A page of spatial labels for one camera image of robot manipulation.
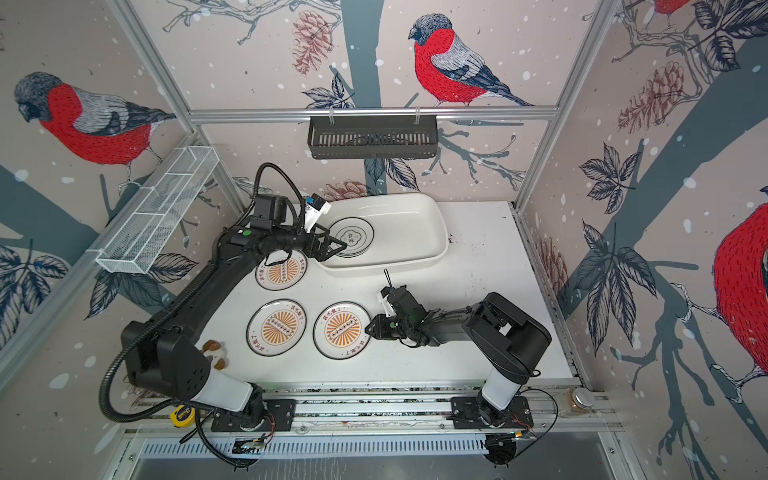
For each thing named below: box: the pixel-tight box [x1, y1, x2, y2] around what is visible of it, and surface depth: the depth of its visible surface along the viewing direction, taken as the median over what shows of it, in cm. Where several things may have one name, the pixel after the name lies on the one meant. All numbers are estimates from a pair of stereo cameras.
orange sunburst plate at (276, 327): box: [246, 299, 308, 357], surface depth 90 cm
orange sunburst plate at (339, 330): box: [312, 301, 371, 360], surface depth 90 cm
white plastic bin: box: [315, 192, 450, 277], surface depth 113 cm
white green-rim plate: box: [329, 217, 375, 258], surface depth 113 cm
